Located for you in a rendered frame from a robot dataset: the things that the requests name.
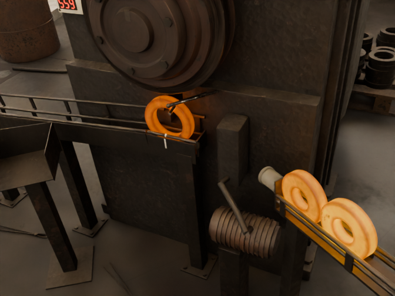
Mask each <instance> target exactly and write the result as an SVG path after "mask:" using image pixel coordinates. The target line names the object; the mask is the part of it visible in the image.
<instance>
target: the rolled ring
mask: <svg viewBox="0 0 395 296"><path fill-rule="evenodd" d="M177 101H179V100H178V99H176V98H174V97H171V96H166V95H163V96H158V97H156V98H154V99H153V100H152V101H151V102H150V103H149V104H148V105H147V107H146V109H145V120H146V123H147V126H148V127H149V129H150V130H151V131H155V132H159V133H164V134H169V135H173V136H178V137H182V138H186V139H189V138H190V137H191V135H192V134H193V131H194V129H195V122H194V118H193V116H192V114H191V112H190V110H189V109H188V108H187V106H186V105H185V104H184V103H182V104H179V105H176V107H175V109H174V111H173V112H174V113H176V114H177V116H178V117H179V119H180V120H181V122H182V126H183V129H182V132H180V133H174V132H170V131H168V130H166V129H165V128H164V127H163V126H162V125H161V124H160V122H159V121H158V118H157V109H158V108H161V107H163V108H167V107H166V105H167V104H170V103H173V102H177ZM171 108H172V107H170V108H167V109H169V110H170V109H171Z"/></svg>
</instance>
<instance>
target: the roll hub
mask: <svg viewBox="0 0 395 296"><path fill-rule="evenodd" d="M89 16H90V22H91V27H92V31H93V34H94V37H95V38H96V36H101V37H102V39H103V44H101V45H100V44H98V45H99V47H100V48H101V50H102V52H103V53H104V54H105V55H106V57H107V58H108V59H109V60H110V61H111V62H112V63H113V64H114V65H115V66H117V67H118V68H119V69H120V70H122V71H124V72H125V73H127V71H126V70H127V68H128V67H132V68H133V69H134V71H135V72H134V74H133V75H132V76H135V77H137V78H145V79H149V78H156V77H158V76H160V75H162V74H164V73H166V72H167V71H168V70H169V69H170V68H171V67H172V66H173V65H174V64H176V63H177V61H178V60H179V59H180V57H181V56H182V53H183V51H184V48H185V44H186V26H185V21H184V18H183V15H182V12H181V10H180V8H179V5H178V3H177V2H176V0H102V2H100V3H98V2H95V0H91V3H90V9H89ZM165 18H170V19H171V20H172V22H173V23H172V26H171V27H165V25H164V24H163V20H164V19H165ZM162 60H166V61H167V63H168V68H167V69H162V68H161V66H160V62H161V61H162Z"/></svg>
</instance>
